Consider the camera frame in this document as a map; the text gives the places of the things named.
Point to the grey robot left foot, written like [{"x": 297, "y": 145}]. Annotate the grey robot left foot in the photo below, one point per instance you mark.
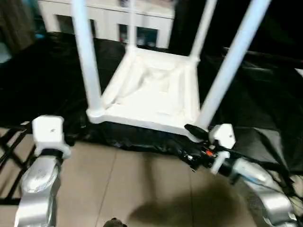
[{"x": 115, "y": 222}]

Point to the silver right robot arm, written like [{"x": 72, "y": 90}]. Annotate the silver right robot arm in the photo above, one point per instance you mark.
[{"x": 272, "y": 203}]

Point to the long black bar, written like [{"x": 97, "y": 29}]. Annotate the long black bar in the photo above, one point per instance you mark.
[{"x": 265, "y": 54}]

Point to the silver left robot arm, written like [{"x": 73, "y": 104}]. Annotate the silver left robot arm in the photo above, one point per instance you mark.
[{"x": 35, "y": 184}]

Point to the white glass-door cabinet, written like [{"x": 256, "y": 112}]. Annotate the white glass-door cabinet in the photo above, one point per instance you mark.
[{"x": 106, "y": 19}]

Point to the dark folding stand frame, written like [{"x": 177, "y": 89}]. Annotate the dark folding stand frame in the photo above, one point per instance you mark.
[{"x": 11, "y": 160}]

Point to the white flat sheet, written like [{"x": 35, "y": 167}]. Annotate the white flat sheet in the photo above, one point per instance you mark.
[{"x": 299, "y": 72}]

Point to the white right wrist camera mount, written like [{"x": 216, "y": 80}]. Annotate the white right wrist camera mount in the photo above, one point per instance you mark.
[{"x": 222, "y": 134}]

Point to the white plastic table top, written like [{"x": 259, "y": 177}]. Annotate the white plastic table top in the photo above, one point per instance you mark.
[{"x": 154, "y": 94}]

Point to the white plastic table leg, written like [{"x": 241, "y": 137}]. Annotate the white plastic table leg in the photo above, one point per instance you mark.
[
  {"x": 203, "y": 23},
  {"x": 236, "y": 47},
  {"x": 132, "y": 23},
  {"x": 85, "y": 47}
]

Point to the grey curtain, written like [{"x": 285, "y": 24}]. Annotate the grey curtain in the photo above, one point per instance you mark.
[{"x": 14, "y": 23}]

